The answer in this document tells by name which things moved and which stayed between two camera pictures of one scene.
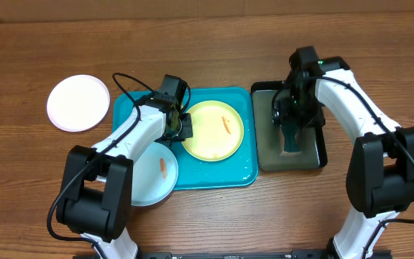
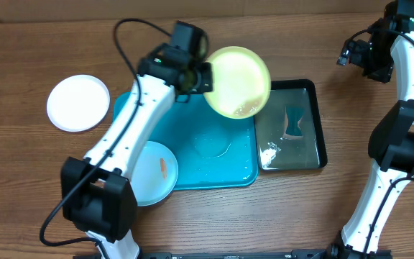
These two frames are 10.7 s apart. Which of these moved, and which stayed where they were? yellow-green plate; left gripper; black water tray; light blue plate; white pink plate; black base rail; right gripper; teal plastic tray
Moved: left gripper; yellow-green plate; right gripper
Stayed: white pink plate; black water tray; teal plastic tray; black base rail; light blue plate
